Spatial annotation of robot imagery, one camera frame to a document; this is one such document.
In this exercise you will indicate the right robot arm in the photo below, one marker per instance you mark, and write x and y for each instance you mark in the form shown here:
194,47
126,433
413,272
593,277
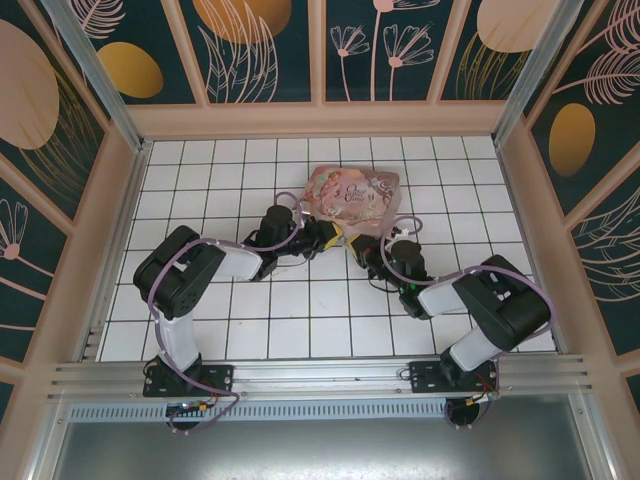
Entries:
500,310

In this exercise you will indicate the aluminium mounting rail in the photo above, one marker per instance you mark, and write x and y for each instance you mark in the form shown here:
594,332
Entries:
320,372

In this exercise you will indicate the aluminium side rail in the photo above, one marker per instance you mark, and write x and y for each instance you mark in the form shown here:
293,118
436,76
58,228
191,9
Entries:
117,245
531,250

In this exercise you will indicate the yellow power connector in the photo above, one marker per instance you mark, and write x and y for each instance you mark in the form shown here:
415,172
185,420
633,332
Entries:
473,401
202,407

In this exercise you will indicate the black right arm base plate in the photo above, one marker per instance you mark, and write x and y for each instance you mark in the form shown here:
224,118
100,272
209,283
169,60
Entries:
425,377

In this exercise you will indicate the grey metal sheet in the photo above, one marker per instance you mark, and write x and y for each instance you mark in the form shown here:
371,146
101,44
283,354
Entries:
320,450

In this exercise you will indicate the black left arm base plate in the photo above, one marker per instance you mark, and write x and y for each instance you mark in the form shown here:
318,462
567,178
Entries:
220,377

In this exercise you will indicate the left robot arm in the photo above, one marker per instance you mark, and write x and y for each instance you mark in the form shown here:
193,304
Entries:
175,285

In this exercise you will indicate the aluminium corner post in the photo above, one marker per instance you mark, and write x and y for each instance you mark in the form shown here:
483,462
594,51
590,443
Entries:
107,85
535,75

